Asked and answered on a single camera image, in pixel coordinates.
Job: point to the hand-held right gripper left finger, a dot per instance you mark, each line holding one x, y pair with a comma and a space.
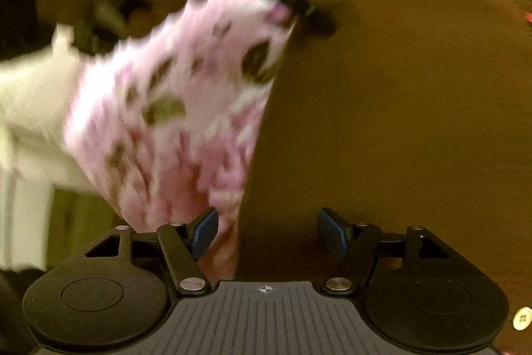
206, 232

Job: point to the white cloth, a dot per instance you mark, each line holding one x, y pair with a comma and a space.
33, 101

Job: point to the pink floral garment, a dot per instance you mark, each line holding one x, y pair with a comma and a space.
178, 101

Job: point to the brown blanket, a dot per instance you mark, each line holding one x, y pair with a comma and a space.
395, 109

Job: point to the white button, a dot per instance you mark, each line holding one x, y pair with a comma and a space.
521, 318

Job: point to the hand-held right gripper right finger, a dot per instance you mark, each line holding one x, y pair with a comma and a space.
332, 233

